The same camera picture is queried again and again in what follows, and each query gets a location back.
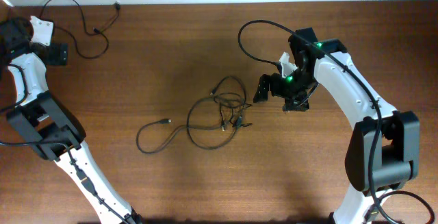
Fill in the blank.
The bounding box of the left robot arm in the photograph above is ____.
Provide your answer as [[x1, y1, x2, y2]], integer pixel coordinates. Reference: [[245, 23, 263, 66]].
[[1, 16, 142, 223]]

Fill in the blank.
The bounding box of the black usb cable long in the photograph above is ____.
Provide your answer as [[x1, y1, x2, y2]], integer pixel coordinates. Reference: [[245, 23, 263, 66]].
[[135, 96, 243, 155]]

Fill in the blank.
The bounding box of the black cable short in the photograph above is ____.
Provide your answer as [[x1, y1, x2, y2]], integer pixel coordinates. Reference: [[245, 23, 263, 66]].
[[38, 0, 121, 60]]

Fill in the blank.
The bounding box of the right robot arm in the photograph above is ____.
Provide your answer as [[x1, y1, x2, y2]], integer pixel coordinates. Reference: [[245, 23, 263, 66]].
[[253, 27, 420, 223]]

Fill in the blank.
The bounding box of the black usb cable thin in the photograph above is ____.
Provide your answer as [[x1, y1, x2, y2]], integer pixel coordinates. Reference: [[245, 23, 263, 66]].
[[209, 75, 253, 131]]

